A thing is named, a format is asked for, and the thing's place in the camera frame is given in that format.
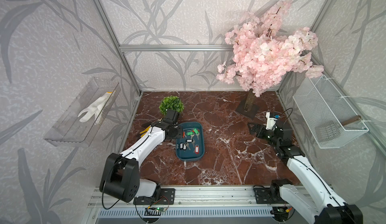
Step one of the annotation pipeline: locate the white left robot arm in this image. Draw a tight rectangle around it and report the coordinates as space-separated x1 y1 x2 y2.
100 109 183 202

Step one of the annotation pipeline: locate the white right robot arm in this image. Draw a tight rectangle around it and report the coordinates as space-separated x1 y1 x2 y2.
247 117 363 224

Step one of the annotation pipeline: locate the teal plastic storage tray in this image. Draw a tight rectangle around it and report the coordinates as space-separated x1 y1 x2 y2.
176 121 205 162

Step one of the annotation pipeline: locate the green ball potted plant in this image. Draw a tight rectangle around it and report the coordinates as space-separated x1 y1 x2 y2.
159 96 185 115

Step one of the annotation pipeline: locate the yellow black work glove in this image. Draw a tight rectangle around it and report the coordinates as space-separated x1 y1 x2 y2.
140 122 153 135

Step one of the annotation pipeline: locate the brown tree trunk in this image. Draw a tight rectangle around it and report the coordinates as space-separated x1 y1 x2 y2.
244 89 255 111

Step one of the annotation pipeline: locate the key with red tag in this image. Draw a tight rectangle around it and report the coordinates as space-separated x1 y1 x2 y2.
195 145 200 154

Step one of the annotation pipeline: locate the brown stick in basket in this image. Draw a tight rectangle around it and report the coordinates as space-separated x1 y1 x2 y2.
341 115 361 126

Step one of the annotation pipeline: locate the pink blossom tree crown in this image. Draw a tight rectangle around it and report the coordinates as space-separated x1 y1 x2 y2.
216 0 325 98

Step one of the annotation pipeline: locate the white glove on shelf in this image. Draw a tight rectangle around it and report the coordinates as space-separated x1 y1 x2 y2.
78 92 112 124

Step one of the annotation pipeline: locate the small green circuit board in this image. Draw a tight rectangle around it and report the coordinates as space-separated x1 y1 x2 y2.
146 207 168 215

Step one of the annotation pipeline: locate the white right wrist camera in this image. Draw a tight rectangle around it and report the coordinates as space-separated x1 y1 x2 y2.
266 111 280 130

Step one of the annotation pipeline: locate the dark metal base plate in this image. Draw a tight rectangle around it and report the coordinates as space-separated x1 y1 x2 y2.
235 100 259 119

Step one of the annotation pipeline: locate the white wire mesh basket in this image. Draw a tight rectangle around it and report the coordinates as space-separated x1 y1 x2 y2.
293 75 369 149

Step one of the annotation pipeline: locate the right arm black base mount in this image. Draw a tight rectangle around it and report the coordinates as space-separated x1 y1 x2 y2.
253 179 292 204

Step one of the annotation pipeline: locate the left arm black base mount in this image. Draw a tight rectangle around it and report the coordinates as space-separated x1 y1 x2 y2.
133 188 176 206

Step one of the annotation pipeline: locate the aluminium front rail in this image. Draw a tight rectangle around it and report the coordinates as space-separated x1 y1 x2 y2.
87 185 314 208

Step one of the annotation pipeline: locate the aluminium horizontal frame bar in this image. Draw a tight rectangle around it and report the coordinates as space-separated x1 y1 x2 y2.
119 45 233 52

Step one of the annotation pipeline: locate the clear acrylic wall shelf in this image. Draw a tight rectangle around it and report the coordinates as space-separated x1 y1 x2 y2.
44 77 121 147

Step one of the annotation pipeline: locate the aluminium frame post left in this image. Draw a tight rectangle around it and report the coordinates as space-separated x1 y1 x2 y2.
92 0 142 95

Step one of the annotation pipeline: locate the aluminium frame post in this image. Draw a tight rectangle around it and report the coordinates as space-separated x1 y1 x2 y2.
275 0 346 93
92 0 142 95

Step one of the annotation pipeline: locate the aluminium frame post right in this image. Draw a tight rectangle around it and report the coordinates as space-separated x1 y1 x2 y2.
275 0 346 93

